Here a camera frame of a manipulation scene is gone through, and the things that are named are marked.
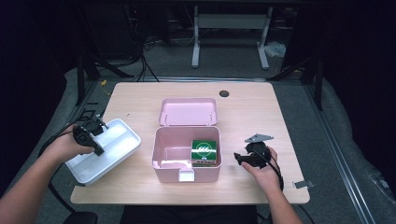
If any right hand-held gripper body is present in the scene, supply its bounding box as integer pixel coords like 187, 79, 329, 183
244, 133, 275, 170

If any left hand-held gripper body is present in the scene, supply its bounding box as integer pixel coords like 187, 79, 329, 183
73, 114, 109, 147

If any white plastic tray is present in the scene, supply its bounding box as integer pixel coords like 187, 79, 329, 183
64, 118, 142, 187

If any pink storage box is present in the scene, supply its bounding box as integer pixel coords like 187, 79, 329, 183
151, 125, 222, 184

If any person's right hand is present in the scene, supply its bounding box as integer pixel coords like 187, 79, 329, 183
241, 147, 283, 193

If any person's left hand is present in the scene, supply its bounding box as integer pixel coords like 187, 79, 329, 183
41, 124, 95, 166

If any green carton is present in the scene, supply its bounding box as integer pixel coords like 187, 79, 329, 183
190, 139, 218, 168

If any black metal stand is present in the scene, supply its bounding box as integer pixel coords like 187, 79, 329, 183
267, 46, 325, 110
76, 52, 134, 106

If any grey tape strip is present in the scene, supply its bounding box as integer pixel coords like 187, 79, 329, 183
293, 179, 316, 189

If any pink box lid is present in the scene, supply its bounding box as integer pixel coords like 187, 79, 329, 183
158, 97, 219, 127

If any white plastic bag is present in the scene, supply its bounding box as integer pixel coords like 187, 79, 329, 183
264, 41, 287, 59

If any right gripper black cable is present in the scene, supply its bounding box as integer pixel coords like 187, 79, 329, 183
248, 148, 285, 191

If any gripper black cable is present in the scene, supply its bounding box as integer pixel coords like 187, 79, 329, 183
37, 119, 94, 216
248, 148, 285, 191

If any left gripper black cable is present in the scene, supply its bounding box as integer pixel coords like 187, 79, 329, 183
37, 119, 94, 216

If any metal floor rail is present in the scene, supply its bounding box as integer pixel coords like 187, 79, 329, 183
306, 83, 376, 224

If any bundle of black cables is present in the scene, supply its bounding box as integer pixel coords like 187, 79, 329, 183
124, 6, 161, 83

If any white desk frame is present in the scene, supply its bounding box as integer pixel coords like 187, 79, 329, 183
191, 5, 274, 70

